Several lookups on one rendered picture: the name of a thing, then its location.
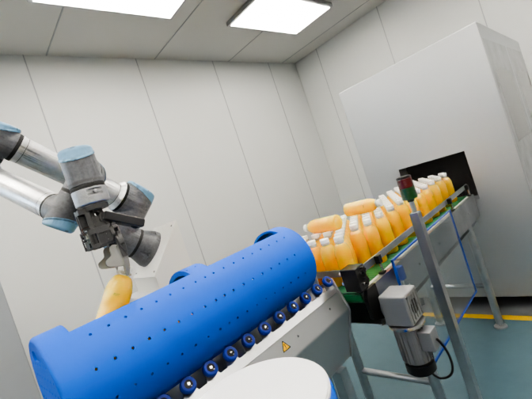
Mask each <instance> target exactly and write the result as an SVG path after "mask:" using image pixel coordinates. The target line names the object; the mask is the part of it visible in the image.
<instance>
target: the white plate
mask: <svg viewBox="0 0 532 399"><path fill-rule="evenodd" d="M330 396H331V385H330V381H329V377H328V375H327V374H326V372H325V370H324V369H323V368H322V367H320V366H319V365H318V364H316V363H314V362H312V361H310V360H308V359H302V358H295V357H284V358H277V359H269V360H265V361H262V362H259V363H255V364H253V365H250V366H248V367H245V368H243V369H240V370H238V371H236V372H234V373H232V374H231V375H229V376H227V377H226V378H224V379H223V380H222V381H220V382H218V383H217V384H215V385H214V386H212V387H211V388H210V389H209V390H208V391H207V392H206V393H205V394H204V395H203V396H202V397H201V398H200V399H330Z"/></svg>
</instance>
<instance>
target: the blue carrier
mask: <svg viewBox="0 0 532 399"><path fill-rule="evenodd" d="M261 273H262V274H261ZM316 274H317V266H316V261H315V259H314V255H313V253H312V250H311V249H310V247H309V245H308V244H307V243H306V241H305V240H304V239H303V238H302V237H301V236H300V235H299V234H298V233H296V232H295V231H293V230H291V229H288V228H286V227H275V228H272V229H270V230H268V231H265V232H263V233H262V234H260V235H259V236H258V237H257V238H256V240H255V241H254V244H253V245H251V246H249V247H247V248H245V249H243V250H241V251H238V252H236V253H234V254H232V255H230V256H228V257H226V258H224V259H221V260H219V261H217V262H215V263H213V264H211V265H209V266H206V265H204V264H193V265H191V266H189V267H186V268H184V269H182V270H180V271H178V272H175V273H174V274H173V275H172V277H171V279H170V281H169V285H167V286H165V287H163V288H161V289H158V290H156V291H154V292H152V293H150V294H148V295H146V296H144V297H141V298H139V299H137V300H135V301H133V302H131V303H129V304H127V305H125V306H122V307H120V308H119V309H117V310H114V311H112V312H110V313H107V314H105V315H104V316H102V317H99V318H98V319H95V320H93V321H91V322H89V323H87V324H85V325H83V326H81V327H78V328H76V329H74V330H72V331H70V332H68V330H67V329H66V328H64V327H63V326H61V325H58V326H56V327H54V328H53V329H49V330H48V331H46V332H43V333H41V334H39V335H37V336H34V337H33V338H32V339H31V340H30V341H29V344H28V349H29V354H30V358H31V361H32V367H33V370H34V373H35V376H36V380H37V382H38V385H39V387H40V391H41V393H42V396H43V398H44V399H156V397H157V396H158V395H160V394H163V393H167V392H168V391H170V390H171V389H172V388H173V387H174V386H176V385H178V384H179V383H180V382H181V379H182V378H184V377H186V376H190V375H191V374H193V373H194V372H196V371H197V370H199V369H200V368H201V367H202V366H203V364H204V363H205V362H206V361H208V360H212V359H213V358H215V357H216V356H217V355H219V354H221V353H222V352H223V350H224V348H226V347H228V346H231V345H233V344H235V343H236V342H237V341H239V340H240V339H241V338H242V336H243V335H244V334H246V333H250V332H251V331H253V330H254V329H255V328H256V327H258V325H259V324H260V323H261V322H262V321H266V320H268V319H269V318H270V317H272V316H273V314H274V313H275V312H276V311H280V310H281V309H282V308H284V307H285V306H287V304H288V302H290V301H294V300H295V299H296V298H298V297H299V296H300V294H301V293H302V292H307V291H308V290H309V289H310V288H311V287H312V286H313V284H314V281H315V279H316ZM224 295H225V296H224ZM215 300H216V301H215ZM204 307H205V308H204ZM178 321H179V323H178ZM163 329H164V330H165V331H164V330H163ZM148 338H150V339H149V340H148ZM131 347H133V348H134V349H131ZM114 357H116V359H114ZM95 368H97V370H94V369H95ZM151 373H152V374H151ZM117 395H118V396H117Z"/></svg>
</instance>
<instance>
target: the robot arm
mask: <svg viewBox="0 0 532 399"><path fill-rule="evenodd" d="M20 133H21V129H19V128H17V127H14V126H12V125H9V124H7V123H3V122H2V121H0V165H1V163H2V161H3V160H4V159H6V160H7V161H9V162H14V163H16V164H18V165H21V166H23V167H25V168H27V169H30V170H32V171H34V172H36V173H39V174H41V175H43V176H45V177H48V178H50V179H52V180H54V181H57V182H59V183H61V184H63V186H62V187H61V190H60V191H59V193H56V192H53V191H51V190H49V189H47V188H44V187H42V186H39V185H38V184H35V183H32V182H31V181H29V180H26V179H24V178H22V177H19V176H17V175H15V174H13V173H10V172H8V171H6V170H4V169H2V167H1V166H0V196H1V197H3V198H5V199H7V200H9V201H11V202H13V203H15V204H16V205H18V206H20V207H23V208H24V209H26V210H28V211H31V212H32V213H34V214H36V215H39V216H40V217H41V218H42V219H43V220H42V224H43V225H45V226H48V227H51V228H53V229H56V230H60V231H62V232H66V233H69V234H72V233H73V232H74V231H75V230H76V229H77V227H79V230H80V232H81V233H80V234H79V235H80V238H81V240H82V244H83V246H84V249H85V251H86V252H90V251H93V250H97V249H101V248H104V250H103V254H104V258H103V259H102V260H101V261H100V262H99V263H98V267H99V268H100V269H108V268H116V270H117V271H118V267H121V266H123V269H124V271H125V273H126V275H127V276H129V274H130V261H129V257H130V258H131V259H132V260H133V261H135V262H136V263H137V264H138V265H139V266H142V267H146V266H147V265H148V264H149V263H150V262H151V261H152V260H153V258H154V256H155V254H156V252H157V251H158V247H159V245H160V242H161V237H162V236H161V234H160V233H159V232H157V231H152V230H142V229H139V228H140V227H143V226H144V224H145V219H144V218H145V217H146V214H147V212H148V211H149V209H150V206H151V205H152V203H153V200H154V194H153V193H152V192H151V191H149V190H148V189H146V188H144V187H143V186H142V185H140V184H136V183H135V182H133V181H128V182H127V183H126V182H120V183H117V182H115V181H114V180H111V179H109V178H107V177H106V171H105V168H104V166H103V165H102V164H101V163H100V162H99V161H98V160H97V159H96V156H95V154H94V153H95V152H94V150H93V148H92V147H91V146H90V145H79V146H72V147H68V148H66V149H63V150H61V151H60V152H58V153H56V152H54V151H53V150H50V149H48V148H47V147H45V146H42V145H40V144H39V143H37V142H34V141H32V140H31V139H28V138H26V137H25V136H24V135H22V134H20ZM106 207H108V209H109V210H111V211H112V212H111V211H103V210H102V209H105V208H106ZM95 214H96V215H95ZM83 240H84V241H83ZM84 243H85V244H84Z"/></svg>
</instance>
